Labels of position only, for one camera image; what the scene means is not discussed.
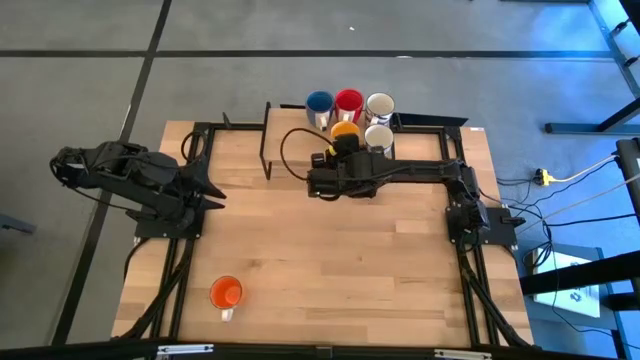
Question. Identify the white navy patterned mug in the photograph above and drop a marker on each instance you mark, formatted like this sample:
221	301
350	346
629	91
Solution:
380	104

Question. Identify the yellow power plug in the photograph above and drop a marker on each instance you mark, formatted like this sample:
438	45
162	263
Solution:
543	176

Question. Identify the plain white mug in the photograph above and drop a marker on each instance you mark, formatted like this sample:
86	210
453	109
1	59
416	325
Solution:
378	136

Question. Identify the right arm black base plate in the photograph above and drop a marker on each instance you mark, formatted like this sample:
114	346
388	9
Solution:
502	225

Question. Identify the wooden shelf black metal frame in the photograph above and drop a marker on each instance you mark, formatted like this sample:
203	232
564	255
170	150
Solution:
295	150

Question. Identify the black metal stand bar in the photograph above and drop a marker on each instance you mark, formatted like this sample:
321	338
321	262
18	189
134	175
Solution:
580	275

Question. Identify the grey metal foot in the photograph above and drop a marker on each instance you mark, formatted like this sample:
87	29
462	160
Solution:
17	225

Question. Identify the black aluminium table frame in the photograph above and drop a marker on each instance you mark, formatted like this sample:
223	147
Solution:
220	150

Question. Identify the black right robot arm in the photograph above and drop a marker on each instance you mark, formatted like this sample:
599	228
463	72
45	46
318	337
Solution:
425	171

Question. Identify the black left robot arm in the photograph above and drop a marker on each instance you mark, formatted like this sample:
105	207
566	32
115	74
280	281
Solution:
115	172

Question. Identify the white box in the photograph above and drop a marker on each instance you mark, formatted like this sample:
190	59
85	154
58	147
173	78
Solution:
567	292

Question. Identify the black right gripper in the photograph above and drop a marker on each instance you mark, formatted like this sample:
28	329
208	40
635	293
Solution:
355	175

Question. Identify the black metal floor frame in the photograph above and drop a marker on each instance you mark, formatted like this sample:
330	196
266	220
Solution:
607	40

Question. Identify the black angled plate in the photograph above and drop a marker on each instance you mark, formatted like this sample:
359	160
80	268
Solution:
430	121

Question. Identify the black upright pole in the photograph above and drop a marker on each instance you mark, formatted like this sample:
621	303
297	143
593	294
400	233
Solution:
629	170

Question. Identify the silver metal bracket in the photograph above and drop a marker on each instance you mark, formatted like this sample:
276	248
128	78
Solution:
462	355
185	349

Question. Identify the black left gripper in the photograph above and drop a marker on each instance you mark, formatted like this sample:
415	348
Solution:
177	192

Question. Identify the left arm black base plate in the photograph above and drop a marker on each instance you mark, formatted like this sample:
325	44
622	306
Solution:
150	232

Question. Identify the black overhead beam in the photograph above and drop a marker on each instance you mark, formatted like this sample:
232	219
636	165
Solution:
320	352

